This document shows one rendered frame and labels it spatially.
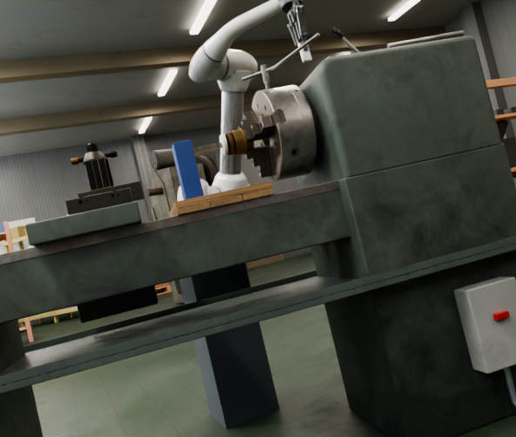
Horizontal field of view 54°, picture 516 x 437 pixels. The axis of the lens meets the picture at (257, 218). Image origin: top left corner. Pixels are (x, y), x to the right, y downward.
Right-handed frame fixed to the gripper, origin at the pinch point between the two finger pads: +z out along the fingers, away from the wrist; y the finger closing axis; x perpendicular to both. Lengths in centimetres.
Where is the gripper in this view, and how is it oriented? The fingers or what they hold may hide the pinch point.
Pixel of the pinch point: (304, 51)
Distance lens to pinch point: 181.3
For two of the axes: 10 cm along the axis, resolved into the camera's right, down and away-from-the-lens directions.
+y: 2.0, -1.6, -9.7
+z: 2.5, 9.6, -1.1
